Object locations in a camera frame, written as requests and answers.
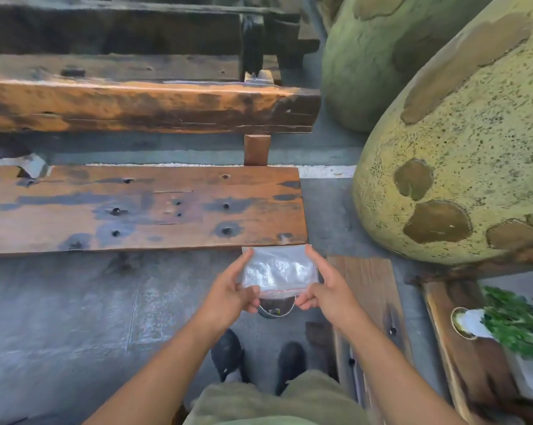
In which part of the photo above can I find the person's left hand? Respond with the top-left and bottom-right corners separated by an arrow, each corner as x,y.
199,247 -> 262,335

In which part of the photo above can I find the person's right hand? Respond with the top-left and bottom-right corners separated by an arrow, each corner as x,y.
294,244 -> 370,338

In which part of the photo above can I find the person's left forearm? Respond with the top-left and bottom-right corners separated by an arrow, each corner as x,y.
82,313 -> 232,425

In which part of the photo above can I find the person's black left shoe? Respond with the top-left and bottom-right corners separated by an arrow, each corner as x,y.
210,329 -> 252,384

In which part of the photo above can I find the person's light green shirt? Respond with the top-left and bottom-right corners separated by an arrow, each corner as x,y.
184,369 -> 370,425

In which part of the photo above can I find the brown wooden plank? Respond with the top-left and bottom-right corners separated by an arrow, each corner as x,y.
326,255 -> 414,425

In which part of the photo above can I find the black lined metal bin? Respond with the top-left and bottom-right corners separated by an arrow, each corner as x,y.
256,297 -> 297,320

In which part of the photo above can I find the long rustic wooden bench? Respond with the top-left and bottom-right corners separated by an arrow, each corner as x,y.
0,73 -> 322,257

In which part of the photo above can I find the white plant pot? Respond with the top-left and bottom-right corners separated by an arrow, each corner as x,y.
450,306 -> 493,341

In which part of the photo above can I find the wooden plant stand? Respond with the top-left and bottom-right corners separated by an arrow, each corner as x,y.
421,256 -> 533,425

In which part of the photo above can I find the fine-leaved green plant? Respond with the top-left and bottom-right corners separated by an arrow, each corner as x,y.
479,285 -> 533,360

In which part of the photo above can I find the large spotted yellow-green urn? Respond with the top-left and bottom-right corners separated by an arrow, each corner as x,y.
321,0 -> 497,132
352,0 -> 533,266

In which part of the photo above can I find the dark wooden beam bench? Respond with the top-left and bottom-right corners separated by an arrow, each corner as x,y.
0,0 -> 321,84

